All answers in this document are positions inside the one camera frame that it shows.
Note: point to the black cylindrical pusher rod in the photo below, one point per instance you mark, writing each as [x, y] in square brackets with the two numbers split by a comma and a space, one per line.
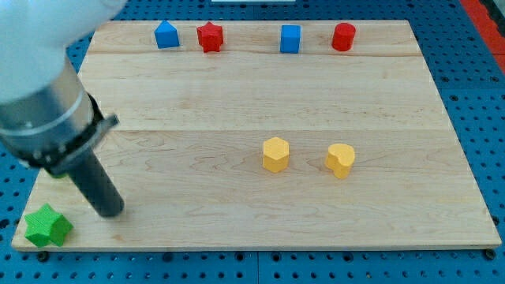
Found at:
[96, 186]

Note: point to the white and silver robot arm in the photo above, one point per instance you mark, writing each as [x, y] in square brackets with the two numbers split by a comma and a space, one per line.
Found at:
[48, 119]

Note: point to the yellow hexagon block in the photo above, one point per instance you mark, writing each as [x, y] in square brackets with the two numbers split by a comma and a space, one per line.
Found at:
[276, 153]

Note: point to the green star block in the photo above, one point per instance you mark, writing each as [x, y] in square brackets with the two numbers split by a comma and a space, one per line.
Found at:
[47, 226]

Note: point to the wooden board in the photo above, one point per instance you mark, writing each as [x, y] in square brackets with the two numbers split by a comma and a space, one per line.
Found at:
[187, 153]

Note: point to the blue pentagon block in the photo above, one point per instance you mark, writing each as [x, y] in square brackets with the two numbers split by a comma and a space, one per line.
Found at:
[166, 35]

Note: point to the red star block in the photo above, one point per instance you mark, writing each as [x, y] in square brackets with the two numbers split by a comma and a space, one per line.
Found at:
[210, 37]

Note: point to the blue cube block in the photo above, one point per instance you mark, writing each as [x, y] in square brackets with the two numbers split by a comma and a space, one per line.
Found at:
[290, 39]

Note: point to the yellow heart block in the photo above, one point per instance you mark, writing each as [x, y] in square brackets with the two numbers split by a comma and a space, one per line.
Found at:
[340, 159]

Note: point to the red cylinder block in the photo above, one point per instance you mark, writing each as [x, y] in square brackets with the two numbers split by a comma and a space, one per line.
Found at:
[343, 37]

